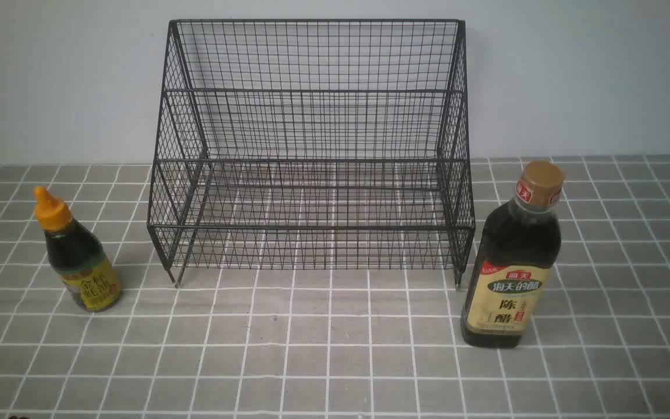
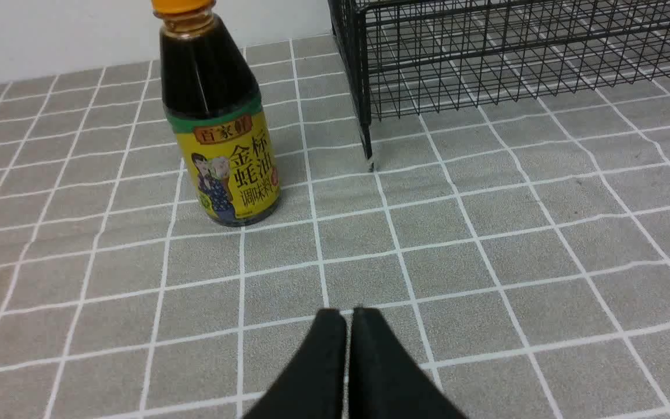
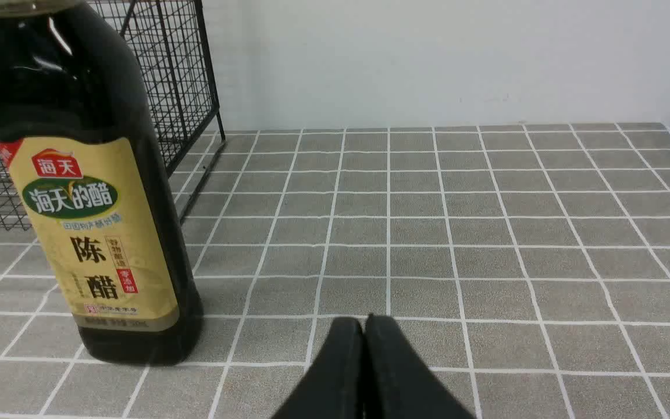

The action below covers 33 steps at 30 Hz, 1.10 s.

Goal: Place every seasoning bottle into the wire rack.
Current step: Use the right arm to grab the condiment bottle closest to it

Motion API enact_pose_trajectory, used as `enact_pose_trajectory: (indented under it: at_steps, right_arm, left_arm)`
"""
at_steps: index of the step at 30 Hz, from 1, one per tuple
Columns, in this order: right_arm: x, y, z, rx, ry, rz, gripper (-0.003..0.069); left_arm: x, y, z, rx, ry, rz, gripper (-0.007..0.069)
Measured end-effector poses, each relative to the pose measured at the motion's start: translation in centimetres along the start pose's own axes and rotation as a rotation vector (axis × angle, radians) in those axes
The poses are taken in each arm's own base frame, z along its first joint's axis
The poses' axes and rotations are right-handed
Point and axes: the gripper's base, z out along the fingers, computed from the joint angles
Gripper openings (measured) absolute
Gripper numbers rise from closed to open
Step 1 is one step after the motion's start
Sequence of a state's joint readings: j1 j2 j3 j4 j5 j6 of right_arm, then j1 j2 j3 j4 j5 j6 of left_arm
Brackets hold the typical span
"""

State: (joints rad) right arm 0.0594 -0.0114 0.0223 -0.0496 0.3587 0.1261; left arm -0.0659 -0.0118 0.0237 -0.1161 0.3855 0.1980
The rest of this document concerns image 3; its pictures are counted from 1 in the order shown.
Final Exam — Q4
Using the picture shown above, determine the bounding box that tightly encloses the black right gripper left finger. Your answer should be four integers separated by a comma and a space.
272, 317, 364, 418

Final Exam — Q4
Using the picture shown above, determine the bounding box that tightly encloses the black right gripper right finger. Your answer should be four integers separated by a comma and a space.
363, 315, 474, 418

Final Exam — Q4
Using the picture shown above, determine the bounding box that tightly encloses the dark vinegar bottle yellow label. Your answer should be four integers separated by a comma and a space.
0, 1, 202, 364

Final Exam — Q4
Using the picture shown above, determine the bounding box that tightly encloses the black wire mesh shelf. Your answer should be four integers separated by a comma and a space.
0, 1, 220, 230

